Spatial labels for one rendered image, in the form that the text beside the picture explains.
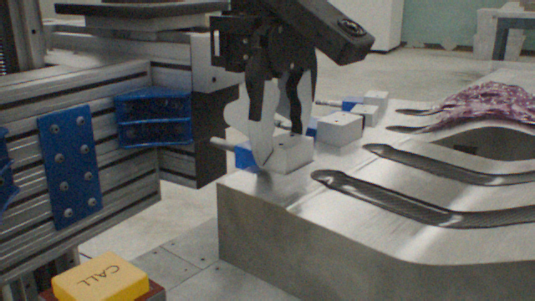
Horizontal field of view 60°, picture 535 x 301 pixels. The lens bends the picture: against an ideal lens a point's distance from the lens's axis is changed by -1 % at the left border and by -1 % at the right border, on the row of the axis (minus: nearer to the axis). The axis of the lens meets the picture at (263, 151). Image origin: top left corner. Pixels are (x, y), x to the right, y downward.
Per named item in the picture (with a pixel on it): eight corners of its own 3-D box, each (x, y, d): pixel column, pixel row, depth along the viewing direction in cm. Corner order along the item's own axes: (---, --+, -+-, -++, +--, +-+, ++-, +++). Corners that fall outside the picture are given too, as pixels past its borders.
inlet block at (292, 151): (199, 167, 57) (196, 124, 55) (227, 155, 61) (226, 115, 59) (285, 198, 49) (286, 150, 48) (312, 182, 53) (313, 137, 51)
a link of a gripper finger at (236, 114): (229, 155, 53) (241, 72, 51) (271, 168, 49) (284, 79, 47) (209, 156, 50) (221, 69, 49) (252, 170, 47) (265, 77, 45)
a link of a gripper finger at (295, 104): (278, 130, 59) (267, 60, 54) (318, 140, 55) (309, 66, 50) (262, 141, 57) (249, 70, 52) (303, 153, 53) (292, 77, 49)
